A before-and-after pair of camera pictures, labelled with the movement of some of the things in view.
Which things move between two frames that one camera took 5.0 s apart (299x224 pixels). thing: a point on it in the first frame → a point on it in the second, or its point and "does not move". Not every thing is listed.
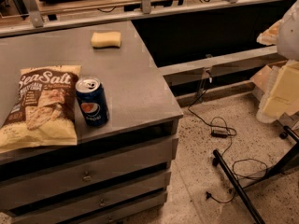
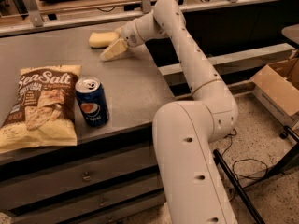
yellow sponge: x=106 y=39 does not move
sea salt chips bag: x=43 y=113 does not move
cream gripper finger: x=269 y=36 → x=119 y=29
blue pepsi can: x=92 y=94 does not move
